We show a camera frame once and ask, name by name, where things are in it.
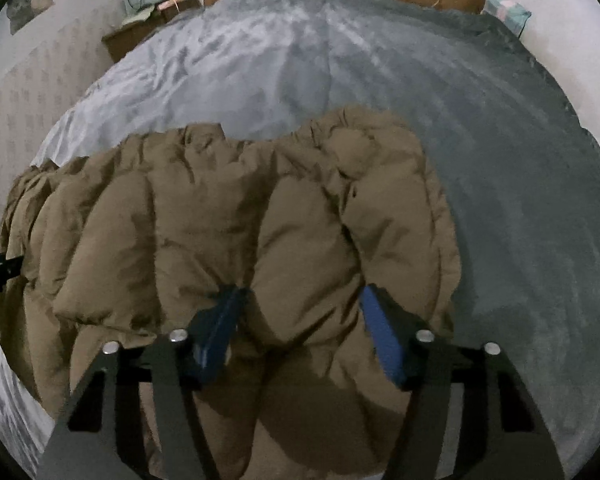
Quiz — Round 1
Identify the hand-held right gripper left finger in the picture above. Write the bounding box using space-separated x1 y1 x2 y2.
35 285 248 480

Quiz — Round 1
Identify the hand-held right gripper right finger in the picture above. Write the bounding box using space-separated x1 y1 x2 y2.
358 282 566 480

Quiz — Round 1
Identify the brown puffer jacket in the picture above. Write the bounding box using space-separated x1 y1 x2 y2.
0 105 463 480

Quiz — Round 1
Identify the grey plush bed blanket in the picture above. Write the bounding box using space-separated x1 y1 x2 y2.
0 0 600 480

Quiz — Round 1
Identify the brown wooden nightstand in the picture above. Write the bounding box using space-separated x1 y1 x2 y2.
101 0 203 63

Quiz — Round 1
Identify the plaid pillow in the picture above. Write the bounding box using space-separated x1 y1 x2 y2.
481 0 532 38

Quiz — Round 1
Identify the cat wall poster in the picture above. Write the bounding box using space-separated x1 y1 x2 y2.
6 0 56 36

